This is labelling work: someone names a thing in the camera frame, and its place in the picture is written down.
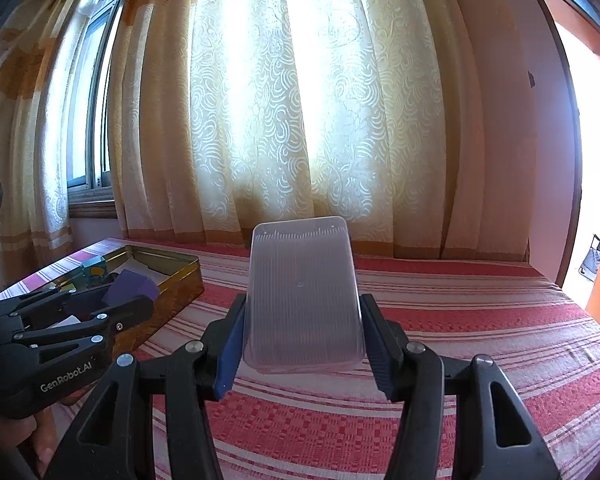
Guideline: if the wide cream patterned curtain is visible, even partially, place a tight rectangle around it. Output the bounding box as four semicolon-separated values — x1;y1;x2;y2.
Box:
105;0;541;261

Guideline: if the dark metal rack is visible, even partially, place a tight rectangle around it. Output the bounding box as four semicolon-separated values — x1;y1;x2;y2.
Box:
577;217;600;283

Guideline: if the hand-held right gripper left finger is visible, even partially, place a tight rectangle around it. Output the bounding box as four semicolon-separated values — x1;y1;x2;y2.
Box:
55;294;248;480

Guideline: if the translucent white plastic case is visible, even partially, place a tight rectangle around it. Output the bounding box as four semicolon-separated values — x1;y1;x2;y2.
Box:
242;216;366;376

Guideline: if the blue building block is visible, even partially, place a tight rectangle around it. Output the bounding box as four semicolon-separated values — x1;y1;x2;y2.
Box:
80;256;110;291

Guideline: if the gold tin box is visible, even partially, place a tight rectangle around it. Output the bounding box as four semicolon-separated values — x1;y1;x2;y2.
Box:
55;245;204;361

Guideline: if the window with metal frame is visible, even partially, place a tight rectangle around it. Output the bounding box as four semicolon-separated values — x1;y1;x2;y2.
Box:
65;0;123;191

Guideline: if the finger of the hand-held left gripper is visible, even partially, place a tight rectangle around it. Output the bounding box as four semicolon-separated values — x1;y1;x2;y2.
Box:
0;282;113;336
11;295;155;365

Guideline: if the wooden window sill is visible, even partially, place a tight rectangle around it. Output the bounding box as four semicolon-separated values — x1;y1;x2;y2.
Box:
67;199;118;220

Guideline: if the red striped bed sheet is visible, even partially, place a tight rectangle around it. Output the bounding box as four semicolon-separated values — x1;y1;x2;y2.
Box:
0;237;600;480

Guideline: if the person's left hand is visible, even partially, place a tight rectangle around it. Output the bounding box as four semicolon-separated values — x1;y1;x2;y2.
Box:
0;410;56;478

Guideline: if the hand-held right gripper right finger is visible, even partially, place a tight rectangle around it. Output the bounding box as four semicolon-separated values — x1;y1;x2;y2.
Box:
359;294;561;480

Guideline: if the dark wooden door frame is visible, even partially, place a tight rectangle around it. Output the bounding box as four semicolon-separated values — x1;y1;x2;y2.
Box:
517;0;587;286

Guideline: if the narrow cream patterned curtain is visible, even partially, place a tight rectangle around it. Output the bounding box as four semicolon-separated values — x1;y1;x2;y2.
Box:
0;0;81;281

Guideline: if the purple block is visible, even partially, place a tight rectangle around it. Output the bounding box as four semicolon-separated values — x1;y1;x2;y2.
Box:
102;269;161;311

